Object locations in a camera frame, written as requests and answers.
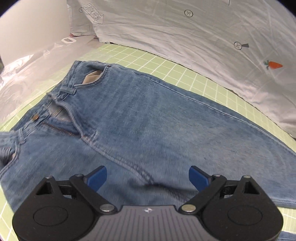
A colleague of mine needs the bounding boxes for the green grid cutting mat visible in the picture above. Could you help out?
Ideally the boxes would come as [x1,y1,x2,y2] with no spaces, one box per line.
[0,44,296,241]

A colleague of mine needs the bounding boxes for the blue denim jeans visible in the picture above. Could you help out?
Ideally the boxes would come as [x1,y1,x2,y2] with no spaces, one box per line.
[0,60,296,241]

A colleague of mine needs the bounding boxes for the clear plastic storage bag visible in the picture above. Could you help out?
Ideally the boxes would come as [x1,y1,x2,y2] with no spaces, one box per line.
[1,36,102,123]

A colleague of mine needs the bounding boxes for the grey carrot print sheet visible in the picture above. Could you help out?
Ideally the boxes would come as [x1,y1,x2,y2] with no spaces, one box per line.
[67,1,295,136]

